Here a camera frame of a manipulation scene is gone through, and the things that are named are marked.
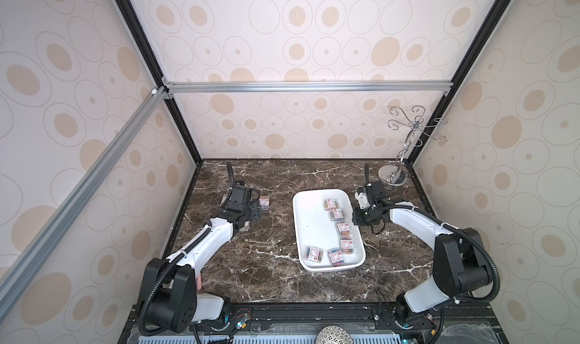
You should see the paper clip box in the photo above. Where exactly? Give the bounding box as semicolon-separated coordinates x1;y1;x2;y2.
336;223;350;237
305;247;323;262
340;238;354;254
329;208;345;222
323;198;339;211
328;248;345;267
259;196;270;211

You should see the white plastic storage tray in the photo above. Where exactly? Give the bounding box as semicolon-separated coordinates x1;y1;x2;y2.
293;188;366;272

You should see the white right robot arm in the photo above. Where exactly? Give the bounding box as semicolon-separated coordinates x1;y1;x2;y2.
353;181;501;314

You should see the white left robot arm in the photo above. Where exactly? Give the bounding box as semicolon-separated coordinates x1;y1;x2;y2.
137;181;261;336

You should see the metal mesh ball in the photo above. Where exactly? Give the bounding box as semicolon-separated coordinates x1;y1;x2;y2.
315;325;354;344

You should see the silver wire hook stand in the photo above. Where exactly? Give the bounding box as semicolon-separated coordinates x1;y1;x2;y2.
379;105;448;187

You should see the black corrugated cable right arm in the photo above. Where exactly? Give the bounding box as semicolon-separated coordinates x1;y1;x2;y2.
398;202;500;300

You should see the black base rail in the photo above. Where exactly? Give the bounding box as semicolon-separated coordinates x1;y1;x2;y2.
120;303;508;343

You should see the horizontal aluminium rail back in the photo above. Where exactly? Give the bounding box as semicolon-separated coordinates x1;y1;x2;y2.
167;80;453;93

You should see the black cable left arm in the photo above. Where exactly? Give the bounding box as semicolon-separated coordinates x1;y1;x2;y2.
137;225;214;336

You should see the black corner frame post left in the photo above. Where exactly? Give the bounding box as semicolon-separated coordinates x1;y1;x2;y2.
114;0;203;165

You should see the black corner frame post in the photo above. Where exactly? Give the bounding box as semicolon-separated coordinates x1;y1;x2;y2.
406;0;513;167
114;0;203;165

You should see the diagonal aluminium rail left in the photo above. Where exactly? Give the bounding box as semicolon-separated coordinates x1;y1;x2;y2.
1;86;168;321

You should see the black corner frame post right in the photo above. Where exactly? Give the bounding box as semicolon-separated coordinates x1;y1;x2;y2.
406;0;513;167

